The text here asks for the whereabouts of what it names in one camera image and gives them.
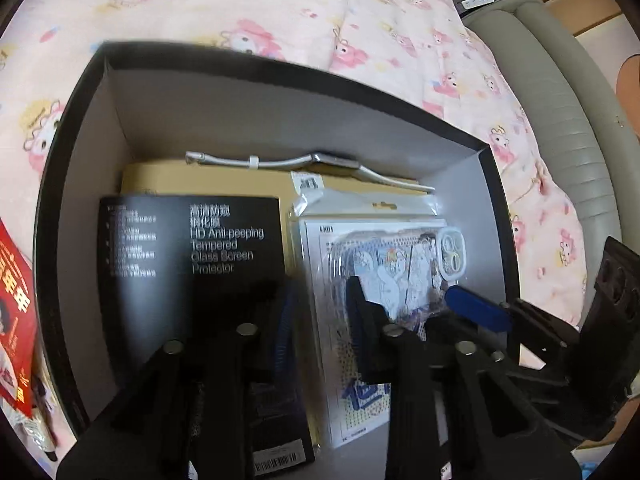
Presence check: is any pink printed blanket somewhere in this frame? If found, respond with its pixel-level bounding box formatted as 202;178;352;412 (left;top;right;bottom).
0;0;589;461

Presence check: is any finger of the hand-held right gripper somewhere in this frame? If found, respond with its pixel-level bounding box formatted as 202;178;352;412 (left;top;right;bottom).
444;284;583;349
422;310;576;401

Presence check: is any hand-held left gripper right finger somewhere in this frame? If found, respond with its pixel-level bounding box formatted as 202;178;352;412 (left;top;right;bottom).
346;275;584;480

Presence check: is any clear plastic packet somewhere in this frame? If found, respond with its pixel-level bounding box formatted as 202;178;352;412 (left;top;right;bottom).
14;407;58;457

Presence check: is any clear cartoon phone case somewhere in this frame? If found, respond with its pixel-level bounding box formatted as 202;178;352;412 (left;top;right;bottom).
327;227;469;334

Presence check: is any red printed booklet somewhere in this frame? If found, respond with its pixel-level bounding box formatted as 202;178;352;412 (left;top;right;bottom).
0;217;39;419

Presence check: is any black cardboard box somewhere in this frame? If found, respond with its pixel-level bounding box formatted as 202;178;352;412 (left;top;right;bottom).
35;40;524;461

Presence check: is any black screen protector box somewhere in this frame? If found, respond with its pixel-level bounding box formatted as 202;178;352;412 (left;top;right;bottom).
97;194;317;479

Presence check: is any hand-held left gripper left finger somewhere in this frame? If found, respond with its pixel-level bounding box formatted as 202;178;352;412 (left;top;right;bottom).
55;275;302;480

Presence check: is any yellow paper envelope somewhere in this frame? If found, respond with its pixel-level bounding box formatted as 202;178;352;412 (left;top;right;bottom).
120;160;419;222

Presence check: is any grey sofa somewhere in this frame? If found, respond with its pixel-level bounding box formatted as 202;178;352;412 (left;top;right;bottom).
460;0;640;242

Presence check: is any silver smartwatch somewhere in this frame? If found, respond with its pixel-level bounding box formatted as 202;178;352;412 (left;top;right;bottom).
185;150;437;194

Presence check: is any person's knee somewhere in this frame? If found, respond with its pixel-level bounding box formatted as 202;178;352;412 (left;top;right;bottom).
616;54;640;128

